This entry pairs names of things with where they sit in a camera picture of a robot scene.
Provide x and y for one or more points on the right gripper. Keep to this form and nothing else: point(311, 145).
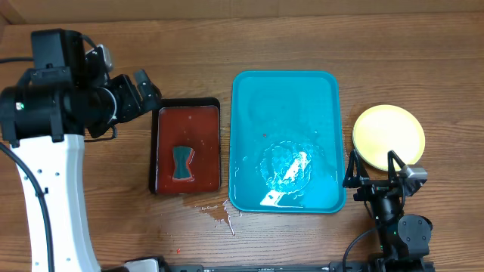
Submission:
point(358, 175)

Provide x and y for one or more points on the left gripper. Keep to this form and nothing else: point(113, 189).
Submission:
point(121, 92)

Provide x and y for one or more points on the yellow-green plate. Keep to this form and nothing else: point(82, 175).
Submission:
point(383, 128)

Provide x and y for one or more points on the green and orange sponge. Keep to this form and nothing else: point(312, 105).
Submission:
point(182, 157)

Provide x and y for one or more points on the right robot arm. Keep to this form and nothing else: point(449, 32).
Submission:
point(404, 239)

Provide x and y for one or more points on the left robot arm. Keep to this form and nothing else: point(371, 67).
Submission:
point(45, 118)

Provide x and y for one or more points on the black tray with red water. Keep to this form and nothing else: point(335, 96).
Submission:
point(190, 122)

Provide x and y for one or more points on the teal plastic tray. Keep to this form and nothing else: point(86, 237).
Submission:
point(286, 143)

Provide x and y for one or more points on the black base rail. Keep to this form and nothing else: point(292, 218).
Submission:
point(158, 264)

